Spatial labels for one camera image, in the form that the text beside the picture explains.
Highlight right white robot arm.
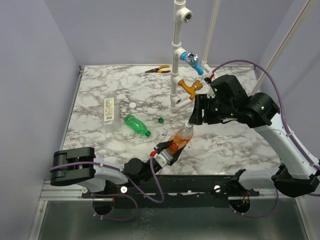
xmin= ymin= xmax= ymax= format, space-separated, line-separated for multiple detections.
xmin=189 ymin=92 xmax=320 ymax=198

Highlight clear square water bottle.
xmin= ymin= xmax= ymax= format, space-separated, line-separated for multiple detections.
xmin=103 ymin=92 xmax=120 ymax=126

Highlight orange label tea bottle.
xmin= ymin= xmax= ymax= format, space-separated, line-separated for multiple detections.
xmin=167 ymin=123 xmax=194 ymax=156

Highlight blue plastic faucet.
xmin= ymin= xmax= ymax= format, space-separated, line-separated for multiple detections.
xmin=180 ymin=51 xmax=204 ymax=76

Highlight brass yellow faucet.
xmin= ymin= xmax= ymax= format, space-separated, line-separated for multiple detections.
xmin=178 ymin=79 xmax=203 ymax=101

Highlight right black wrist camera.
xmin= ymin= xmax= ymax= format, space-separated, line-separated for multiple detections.
xmin=210 ymin=74 xmax=248 ymax=102

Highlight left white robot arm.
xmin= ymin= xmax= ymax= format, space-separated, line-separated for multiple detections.
xmin=49 ymin=140 xmax=181 ymax=198

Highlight yellow handled pliers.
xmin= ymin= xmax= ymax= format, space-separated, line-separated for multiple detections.
xmin=145 ymin=65 xmax=171 ymax=74

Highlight green plastic bottle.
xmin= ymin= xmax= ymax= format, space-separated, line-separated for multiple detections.
xmin=124 ymin=114 xmax=151 ymax=137

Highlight white PVC pipe frame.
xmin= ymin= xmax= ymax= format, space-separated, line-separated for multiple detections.
xmin=170 ymin=0 xmax=315 ymax=113

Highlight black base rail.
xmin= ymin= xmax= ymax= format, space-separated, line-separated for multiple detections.
xmin=82 ymin=175 xmax=260 ymax=214

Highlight white round bottle cap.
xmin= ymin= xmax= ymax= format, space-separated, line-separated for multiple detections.
xmin=129 ymin=102 xmax=137 ymax=109

